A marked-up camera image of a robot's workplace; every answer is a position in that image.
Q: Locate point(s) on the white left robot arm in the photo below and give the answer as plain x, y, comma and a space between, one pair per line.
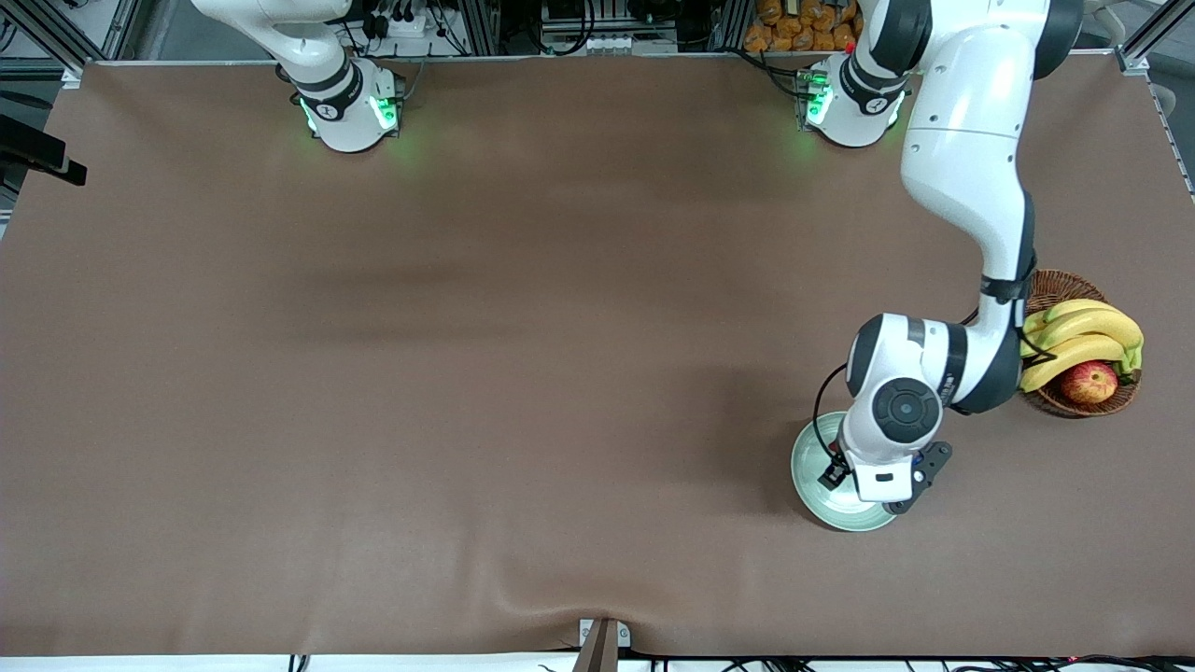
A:
971, 140

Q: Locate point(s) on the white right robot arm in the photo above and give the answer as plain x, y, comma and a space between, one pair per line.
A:
345, 121

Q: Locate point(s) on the pale green plate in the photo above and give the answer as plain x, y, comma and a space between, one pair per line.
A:
812, 485

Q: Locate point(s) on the yellow banana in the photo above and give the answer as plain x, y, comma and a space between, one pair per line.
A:
1092, 325
1078, 307
1032, 342
1074, 359

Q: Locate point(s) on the red apple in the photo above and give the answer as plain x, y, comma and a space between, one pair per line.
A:
1089, 383

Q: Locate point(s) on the brown wicker basket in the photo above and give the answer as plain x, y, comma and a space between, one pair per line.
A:
1074, 285

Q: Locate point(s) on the metal table clamp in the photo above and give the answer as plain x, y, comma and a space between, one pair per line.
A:
602, 653

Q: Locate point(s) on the white power strip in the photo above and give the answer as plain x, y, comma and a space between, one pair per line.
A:
406, 26

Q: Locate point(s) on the brown table cloth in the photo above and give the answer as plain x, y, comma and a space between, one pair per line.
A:
467, 327

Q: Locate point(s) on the bag of orange buns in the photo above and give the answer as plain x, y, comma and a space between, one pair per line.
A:
803, 23

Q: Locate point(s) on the white terminal block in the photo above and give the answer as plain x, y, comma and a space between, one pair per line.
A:
611, 44

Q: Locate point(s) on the aluminium frame post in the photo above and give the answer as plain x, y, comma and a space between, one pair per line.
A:
126, 23
1148, 37

